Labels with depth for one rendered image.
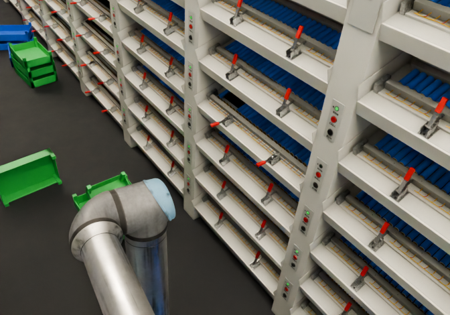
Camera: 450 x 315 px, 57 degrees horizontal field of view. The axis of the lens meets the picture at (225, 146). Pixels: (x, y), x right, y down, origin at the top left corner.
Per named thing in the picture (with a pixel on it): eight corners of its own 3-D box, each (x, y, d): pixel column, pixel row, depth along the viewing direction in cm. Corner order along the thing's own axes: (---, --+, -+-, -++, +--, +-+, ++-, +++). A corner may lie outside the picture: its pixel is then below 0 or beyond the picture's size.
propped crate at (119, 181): (148, 227, 208) (151, 222, 202) (111, 245, 198) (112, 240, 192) (122, 177, 217) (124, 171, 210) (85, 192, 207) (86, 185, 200)
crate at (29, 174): (0, 198, 217) (5, 207, 212) (-11, 169, 204) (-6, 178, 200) (56, 175, 233) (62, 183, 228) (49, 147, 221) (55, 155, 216)
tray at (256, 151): (301, 200, 137) (299, 183, 130) (199, 112, 174) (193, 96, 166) (343, 165, 143) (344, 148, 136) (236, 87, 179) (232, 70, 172)
